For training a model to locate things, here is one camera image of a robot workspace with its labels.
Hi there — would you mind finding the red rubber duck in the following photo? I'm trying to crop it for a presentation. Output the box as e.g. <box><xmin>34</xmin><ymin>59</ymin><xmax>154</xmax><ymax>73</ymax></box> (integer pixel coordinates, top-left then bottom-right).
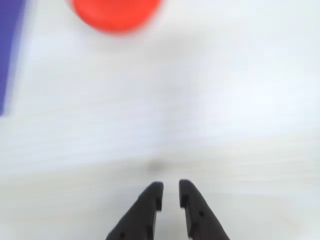
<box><xmin>65</xmin><ymin>0</ymin><xmax>164</xmax><ymax>35</ymax></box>

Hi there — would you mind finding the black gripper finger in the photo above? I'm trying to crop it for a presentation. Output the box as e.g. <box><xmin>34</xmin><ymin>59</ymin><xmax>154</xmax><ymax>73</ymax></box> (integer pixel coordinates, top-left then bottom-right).
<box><xmin>105</xmin><ymin>181</ymin><xmax>165</xmax><ymax>240</ymax></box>
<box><xmin>178</xmin><ymin>178</ymin><xmax>231</xmax><ymax>240</ymax></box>

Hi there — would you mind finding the blue plastic box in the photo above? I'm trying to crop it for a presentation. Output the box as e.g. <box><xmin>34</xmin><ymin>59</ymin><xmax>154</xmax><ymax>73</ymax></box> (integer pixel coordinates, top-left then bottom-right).
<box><xmin>0</xmin><ymin>0</ymin><xmax>28</xmax><ymax>118</ymax></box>

